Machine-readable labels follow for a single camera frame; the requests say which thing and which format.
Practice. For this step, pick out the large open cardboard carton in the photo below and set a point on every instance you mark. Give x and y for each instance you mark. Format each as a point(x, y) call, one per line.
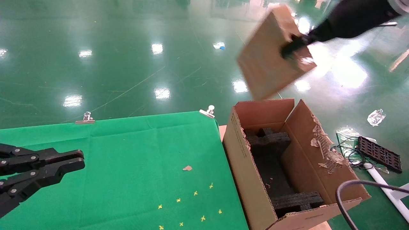
point(246, 179)

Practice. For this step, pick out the white table leg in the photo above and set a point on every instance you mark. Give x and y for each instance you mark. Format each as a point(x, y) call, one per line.
point(383, 183)

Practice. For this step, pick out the small cardboard box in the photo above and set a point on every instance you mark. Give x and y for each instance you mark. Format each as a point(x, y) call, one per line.
point(265, 64)

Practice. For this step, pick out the green tablecloth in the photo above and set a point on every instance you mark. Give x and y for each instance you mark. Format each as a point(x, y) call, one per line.
point(127, 159)

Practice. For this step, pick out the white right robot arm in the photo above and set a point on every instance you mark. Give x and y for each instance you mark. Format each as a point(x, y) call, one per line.
point(403, 4)

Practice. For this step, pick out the black grid tray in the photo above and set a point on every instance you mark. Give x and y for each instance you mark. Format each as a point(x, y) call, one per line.
point(380, 155)

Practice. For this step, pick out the small cardboard scrap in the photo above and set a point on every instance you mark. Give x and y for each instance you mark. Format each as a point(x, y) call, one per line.
point(187, 168)

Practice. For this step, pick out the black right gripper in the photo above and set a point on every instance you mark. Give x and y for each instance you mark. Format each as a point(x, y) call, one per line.
point(351, 19)

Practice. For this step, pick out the clear plastic bag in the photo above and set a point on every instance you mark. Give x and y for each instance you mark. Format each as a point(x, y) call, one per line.
point(346, 134)

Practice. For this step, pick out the short white bar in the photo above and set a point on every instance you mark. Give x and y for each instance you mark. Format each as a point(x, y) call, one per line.
point(389, 24)

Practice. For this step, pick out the crumpled clear plastic wrap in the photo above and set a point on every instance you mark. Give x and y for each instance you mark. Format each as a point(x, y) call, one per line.
point(376, 117)

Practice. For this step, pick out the beige strip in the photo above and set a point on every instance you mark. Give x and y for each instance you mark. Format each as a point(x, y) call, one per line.
point(399, 60)

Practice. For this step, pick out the black foam insert block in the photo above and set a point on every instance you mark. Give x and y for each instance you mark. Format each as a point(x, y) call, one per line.
point(297, 201)
point(268, 142)

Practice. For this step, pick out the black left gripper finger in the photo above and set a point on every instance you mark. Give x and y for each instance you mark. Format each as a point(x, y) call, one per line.
point(48, 177)
point(48, 156)

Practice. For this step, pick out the silver binder clip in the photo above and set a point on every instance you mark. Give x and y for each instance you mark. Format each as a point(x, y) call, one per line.
point(86, 118)
point(207, 111)

